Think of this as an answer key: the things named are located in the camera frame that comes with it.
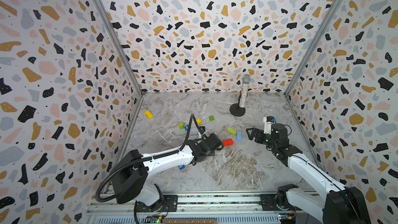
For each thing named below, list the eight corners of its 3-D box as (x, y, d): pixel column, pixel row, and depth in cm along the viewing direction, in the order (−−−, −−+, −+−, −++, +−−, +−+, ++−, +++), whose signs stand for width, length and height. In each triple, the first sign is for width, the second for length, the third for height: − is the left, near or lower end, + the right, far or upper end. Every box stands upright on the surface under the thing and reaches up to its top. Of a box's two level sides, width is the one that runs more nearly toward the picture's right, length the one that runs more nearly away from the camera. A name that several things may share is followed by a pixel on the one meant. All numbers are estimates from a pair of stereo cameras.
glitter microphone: (235, 117, 111) (244, 81, 85) (235, 111, 114) (243, 75, 89) (241, 117, 111) (251, 81, 85) (240, 111, 114) (250, 75, 89)
